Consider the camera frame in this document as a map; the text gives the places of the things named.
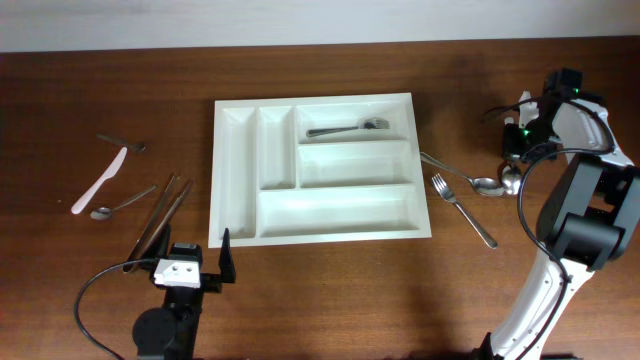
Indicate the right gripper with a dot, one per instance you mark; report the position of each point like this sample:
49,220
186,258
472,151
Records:
510,145

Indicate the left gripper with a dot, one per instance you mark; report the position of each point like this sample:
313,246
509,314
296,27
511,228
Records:
214,281

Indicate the steel tablespoon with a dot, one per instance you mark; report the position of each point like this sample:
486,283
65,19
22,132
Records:
511,178
482,185

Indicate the steel fork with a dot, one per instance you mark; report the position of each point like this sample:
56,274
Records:
448,195
375,123

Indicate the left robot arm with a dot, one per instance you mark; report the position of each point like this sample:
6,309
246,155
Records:
170,330

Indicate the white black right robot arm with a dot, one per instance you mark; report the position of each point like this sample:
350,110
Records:
587,220

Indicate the steel tongs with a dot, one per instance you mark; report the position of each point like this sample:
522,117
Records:
160,217

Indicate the steel fork on table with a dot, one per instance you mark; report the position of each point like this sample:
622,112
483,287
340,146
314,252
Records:
448,195

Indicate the small steel teaspoon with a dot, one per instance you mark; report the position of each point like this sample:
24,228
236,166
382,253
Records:
105,213

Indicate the pink plastic knife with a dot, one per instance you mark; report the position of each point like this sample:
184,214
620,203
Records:
109,173

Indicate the dark small teaspoon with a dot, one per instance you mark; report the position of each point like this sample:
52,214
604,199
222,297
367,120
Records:
134,147

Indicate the white cutlery tray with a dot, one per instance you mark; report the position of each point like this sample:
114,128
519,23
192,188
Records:
272,185

